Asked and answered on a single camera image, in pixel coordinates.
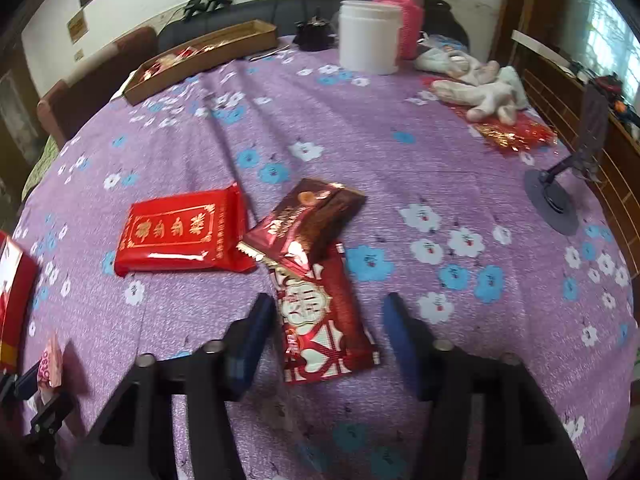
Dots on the black clutter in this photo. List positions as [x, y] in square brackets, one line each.
[205, 4]

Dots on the green patterned cloth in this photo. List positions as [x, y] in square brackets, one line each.
[40, 167]

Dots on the brown chair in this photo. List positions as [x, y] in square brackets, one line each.
[95, 85]

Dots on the red flat gold-print packet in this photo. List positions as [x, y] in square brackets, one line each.
[175, 230]

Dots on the cardboard tray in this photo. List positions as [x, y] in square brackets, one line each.
[200, 67]

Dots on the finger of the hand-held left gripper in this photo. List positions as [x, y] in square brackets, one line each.
[52, 412]
[25, 385]

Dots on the dark brown snack packet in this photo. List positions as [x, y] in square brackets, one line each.
[310, 220]

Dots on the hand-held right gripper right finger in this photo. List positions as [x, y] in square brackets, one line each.
[402, 340]

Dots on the red gift box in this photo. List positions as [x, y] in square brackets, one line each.
[20, 300]

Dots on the black orange device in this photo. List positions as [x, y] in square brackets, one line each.
[617, 95]

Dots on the dark red white-patterned packet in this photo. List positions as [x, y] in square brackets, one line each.
[320, 320]

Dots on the pink sleeved bottle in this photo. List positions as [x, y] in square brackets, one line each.
[410, 15]

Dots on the purple floral tablecloth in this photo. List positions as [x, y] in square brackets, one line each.
[375, 170]

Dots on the white paper sheet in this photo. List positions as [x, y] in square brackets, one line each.
[121, 92]

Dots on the red foil envelope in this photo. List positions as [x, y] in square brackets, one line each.
[520, 132]

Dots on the white plastic jar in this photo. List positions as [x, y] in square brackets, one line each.
[370, 40]

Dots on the glass window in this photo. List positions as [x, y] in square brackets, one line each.
[607, 20]

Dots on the white cloth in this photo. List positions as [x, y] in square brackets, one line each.
[440, 62]

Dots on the pile of small red packets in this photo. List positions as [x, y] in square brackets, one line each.
[175, 60]

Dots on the black phone stand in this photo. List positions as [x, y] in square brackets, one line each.
[555, 195]

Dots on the white cotton gloves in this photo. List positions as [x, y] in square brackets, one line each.
[485, 92]

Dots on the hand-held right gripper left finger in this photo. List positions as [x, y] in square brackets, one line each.
[250, 345]

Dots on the small wall plaque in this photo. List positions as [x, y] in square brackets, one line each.
[77, 26]

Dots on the white pink snack packet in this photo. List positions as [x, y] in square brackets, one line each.
[50, 360]

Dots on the small black object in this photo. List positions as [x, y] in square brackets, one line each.
[315, 32]

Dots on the dark sofa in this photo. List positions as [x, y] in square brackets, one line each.
[280, 12]

